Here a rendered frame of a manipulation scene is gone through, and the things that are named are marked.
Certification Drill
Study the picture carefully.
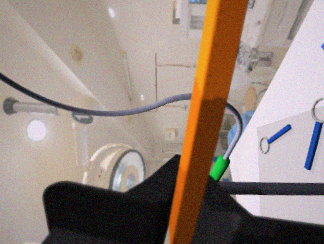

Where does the blue bar with grey loop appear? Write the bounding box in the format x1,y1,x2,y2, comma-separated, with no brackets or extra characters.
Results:
259,124,291,154
304,97,324,170

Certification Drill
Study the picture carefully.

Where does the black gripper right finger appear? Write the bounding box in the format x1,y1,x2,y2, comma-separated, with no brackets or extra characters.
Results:
191,175,324,244

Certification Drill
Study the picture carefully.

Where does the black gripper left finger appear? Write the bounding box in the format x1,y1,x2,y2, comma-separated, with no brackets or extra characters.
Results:
42,154,181,244

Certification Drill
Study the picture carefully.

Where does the orange bar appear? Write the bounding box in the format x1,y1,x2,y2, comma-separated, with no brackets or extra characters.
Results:
169,0,249,244

